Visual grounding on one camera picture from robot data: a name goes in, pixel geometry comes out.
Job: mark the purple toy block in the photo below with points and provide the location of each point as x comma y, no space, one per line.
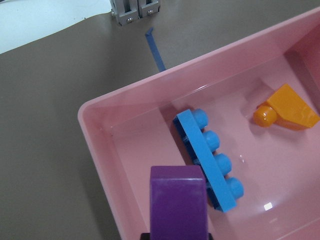
178,203

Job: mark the brown paper table cover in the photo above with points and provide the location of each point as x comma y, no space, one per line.
57,54

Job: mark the orange sloped toy block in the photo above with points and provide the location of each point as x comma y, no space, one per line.
286,109

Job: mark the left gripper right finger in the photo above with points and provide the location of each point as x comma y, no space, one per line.
210,237

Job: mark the long blue toy block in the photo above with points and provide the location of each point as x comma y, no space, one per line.
201,145

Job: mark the aluminium frame post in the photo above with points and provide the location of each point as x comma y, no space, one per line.
128,11

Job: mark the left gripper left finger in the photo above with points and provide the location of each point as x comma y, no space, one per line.
145,236

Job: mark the pink plastic box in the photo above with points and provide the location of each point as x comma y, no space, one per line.
225,146

